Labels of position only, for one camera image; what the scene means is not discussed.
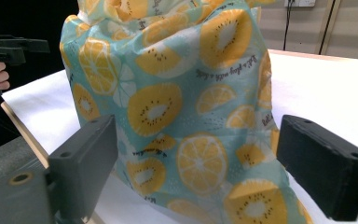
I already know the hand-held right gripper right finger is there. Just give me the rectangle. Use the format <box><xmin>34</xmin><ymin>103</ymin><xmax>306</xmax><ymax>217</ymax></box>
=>
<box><xmin>275</xmin><ymin>114</ymin><xmax>358</xmax><ymax>221</ymax></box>

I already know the white table mat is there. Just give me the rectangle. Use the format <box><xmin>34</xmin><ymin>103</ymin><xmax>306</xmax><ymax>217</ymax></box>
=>
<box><xmin>0</xmin><ymin>50</ymin><xmax>358</xmax><ymax>224</ymax></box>

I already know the black curtain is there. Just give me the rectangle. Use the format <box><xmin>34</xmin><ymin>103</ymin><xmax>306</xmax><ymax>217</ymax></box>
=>
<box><xmin>0</xmin><ymin>0</ymin><xmax>80</xmax><ymax>157</ymax></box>

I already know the white wall socket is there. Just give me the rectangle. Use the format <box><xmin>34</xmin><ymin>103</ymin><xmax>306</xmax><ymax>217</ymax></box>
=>
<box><xmin>283</xmin><ymin>0</ymin><xmax>317</xmax><ymax>8</ymax></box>

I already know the black wall cable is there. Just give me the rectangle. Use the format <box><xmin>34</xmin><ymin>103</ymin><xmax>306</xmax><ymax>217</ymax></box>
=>
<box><xmin>282</xmin><ymin>0</ymin><xmax>295</xmax><ymax>51</ymax></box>

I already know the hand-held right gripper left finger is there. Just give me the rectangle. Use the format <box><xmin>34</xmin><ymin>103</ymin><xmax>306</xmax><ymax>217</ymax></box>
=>
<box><xmin>47</xmin><ymin>114</ymin><xmax>119</xmax><ymax>221</ymax></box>

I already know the fruit-print cloth bag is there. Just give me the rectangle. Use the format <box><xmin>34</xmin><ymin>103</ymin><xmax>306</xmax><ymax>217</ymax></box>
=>
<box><xmin>59</xmin><ymin>0</ymin><xmax>313</xmax><ymax>224</ymax></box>

